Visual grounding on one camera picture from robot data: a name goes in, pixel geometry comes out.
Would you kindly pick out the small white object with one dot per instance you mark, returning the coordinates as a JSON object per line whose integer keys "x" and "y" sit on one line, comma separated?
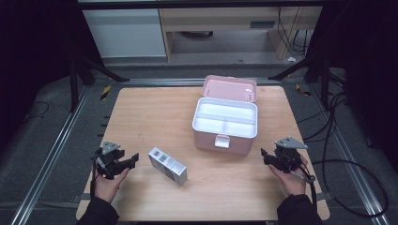
{"x": 291, "y": 59}

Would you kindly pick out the metal floor rail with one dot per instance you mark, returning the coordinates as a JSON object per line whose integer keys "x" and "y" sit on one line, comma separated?
{"x": 353, "y": 162}
{"x": 169, "y": 82}
{"x": 50, "y": 162}

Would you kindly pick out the white medicine box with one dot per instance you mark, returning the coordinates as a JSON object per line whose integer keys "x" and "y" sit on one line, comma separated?
{"x": 167, "y": 165}

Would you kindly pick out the light wooden desk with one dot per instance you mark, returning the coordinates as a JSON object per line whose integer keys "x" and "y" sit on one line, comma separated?
{"x": 219, "y": 18}

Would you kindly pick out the grey table bracket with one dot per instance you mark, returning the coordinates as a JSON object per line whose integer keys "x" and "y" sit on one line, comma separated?
{"x": 82, "y": 197}
{"x": 325, "y": 197}

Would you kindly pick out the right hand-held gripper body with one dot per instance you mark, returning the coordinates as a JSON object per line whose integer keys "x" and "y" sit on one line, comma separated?
{"x": 286, "y": 156}

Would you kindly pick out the dark curtain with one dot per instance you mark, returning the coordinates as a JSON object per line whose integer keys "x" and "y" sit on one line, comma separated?
{"x": 34, "y": 47}
{"x": 366, "y": 62}

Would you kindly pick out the black metal stand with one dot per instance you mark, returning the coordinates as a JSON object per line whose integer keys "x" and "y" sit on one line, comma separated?
{"x": 324, "y": 81}
{"x": 74, "y": 84}

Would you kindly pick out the white cabinet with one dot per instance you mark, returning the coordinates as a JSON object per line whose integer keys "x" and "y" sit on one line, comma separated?
{"x": 125, "y": 33}

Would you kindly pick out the person's right hand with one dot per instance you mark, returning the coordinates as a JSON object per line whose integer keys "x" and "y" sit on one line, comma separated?
{"x": 294, "y": 184}

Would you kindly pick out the pink storage box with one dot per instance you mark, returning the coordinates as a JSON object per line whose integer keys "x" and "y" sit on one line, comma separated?
{"x": 230, "y": 89}

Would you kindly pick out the person's left hand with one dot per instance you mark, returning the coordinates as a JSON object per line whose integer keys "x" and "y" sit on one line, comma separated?
{"x": 108, "y": 189}

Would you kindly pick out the yellow black tape strip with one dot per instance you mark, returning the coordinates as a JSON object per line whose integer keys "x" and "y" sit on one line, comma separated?
{"x": 105, "y": 92}
{"x": 303, "y": 90}

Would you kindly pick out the white divided tray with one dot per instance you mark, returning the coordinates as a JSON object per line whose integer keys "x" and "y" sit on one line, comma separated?
{"x": 225, "y": 114}

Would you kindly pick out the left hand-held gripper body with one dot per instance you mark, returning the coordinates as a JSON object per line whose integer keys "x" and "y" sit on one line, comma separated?
{"x": 108, "y": 161}

